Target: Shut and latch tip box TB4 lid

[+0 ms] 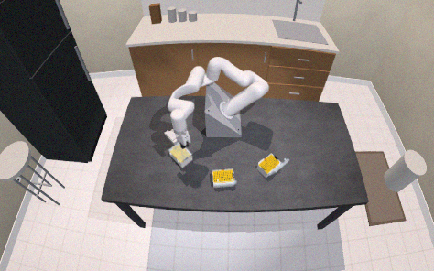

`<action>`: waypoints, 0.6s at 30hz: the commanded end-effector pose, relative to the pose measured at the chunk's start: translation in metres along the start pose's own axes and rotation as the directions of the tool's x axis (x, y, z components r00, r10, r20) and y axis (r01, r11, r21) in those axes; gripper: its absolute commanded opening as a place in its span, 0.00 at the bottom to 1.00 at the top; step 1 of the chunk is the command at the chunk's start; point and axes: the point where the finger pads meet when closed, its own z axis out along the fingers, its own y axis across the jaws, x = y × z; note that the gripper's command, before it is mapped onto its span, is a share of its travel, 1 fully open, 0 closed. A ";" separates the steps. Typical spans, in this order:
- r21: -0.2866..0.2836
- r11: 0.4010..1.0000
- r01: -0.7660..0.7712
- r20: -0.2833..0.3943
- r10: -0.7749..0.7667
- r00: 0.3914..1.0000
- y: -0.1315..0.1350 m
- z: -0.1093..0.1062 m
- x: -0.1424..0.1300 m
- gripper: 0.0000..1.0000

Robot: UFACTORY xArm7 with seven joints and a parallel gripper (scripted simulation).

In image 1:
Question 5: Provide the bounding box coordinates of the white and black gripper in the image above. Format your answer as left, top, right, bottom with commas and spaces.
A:
177, 131, 190, 148

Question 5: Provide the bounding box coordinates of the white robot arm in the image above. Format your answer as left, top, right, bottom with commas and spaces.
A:
165, 57, 269, 146

